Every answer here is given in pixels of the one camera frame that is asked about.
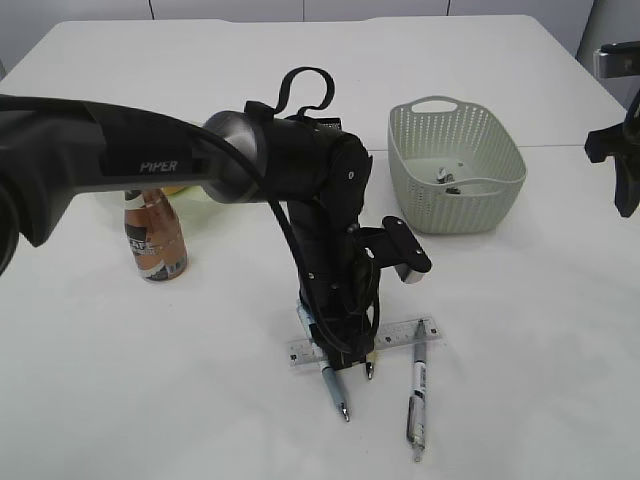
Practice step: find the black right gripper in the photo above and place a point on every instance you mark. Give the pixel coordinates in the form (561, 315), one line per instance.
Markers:
(620, 140)

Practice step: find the clear plastic ruler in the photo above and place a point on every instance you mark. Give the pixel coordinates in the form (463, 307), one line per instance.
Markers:
(390, 335)

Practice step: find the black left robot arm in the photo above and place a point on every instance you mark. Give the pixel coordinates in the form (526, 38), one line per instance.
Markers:
(311, 175)

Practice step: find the grey white pen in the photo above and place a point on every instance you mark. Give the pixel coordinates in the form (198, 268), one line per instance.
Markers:
(416, 418)

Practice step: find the blue grip pen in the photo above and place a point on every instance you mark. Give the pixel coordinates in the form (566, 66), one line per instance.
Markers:
(336, 390)

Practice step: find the yellow grip pen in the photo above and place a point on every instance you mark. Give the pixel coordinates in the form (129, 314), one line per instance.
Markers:
(370, 365)

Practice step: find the black mesh pen holder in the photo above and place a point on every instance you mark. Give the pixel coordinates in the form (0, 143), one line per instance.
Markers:
(330, 122)

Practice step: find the paper ball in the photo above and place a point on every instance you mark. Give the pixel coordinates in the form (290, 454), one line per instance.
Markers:
(446, 178)

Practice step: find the brown coffee bottle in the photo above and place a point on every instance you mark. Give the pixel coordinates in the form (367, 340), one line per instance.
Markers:
(154, 234)

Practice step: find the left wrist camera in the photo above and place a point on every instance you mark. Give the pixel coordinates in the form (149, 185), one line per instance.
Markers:
(393, 244)

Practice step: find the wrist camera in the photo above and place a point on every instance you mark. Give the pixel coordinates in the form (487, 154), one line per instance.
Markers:
(617, 60)
(393, 244)

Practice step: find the sugared bread bun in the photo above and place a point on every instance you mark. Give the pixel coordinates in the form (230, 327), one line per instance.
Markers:
(173, 190)

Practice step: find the green plastic basket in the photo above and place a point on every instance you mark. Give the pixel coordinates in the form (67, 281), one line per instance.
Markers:
(470, 142)

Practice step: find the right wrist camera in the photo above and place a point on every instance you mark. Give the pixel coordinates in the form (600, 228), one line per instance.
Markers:
(617, 60)

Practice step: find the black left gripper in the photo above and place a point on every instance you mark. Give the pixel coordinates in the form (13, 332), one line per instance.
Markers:
(358, 331)

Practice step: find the green wavy glass plate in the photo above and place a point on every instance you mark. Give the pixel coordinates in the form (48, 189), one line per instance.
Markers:
(192, 193)

